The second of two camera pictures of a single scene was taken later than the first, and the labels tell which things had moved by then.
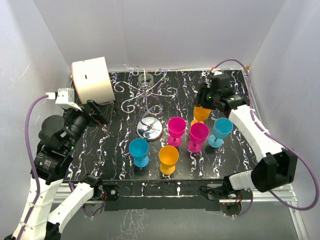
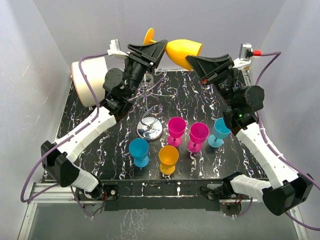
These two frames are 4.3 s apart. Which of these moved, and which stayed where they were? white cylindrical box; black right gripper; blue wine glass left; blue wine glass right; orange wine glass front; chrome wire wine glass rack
Moved: black right gripper
Stayed: blue wine glass right; chrome wire wine glass rack; orange wine glass front; white cylindrical box; blue wine glass left
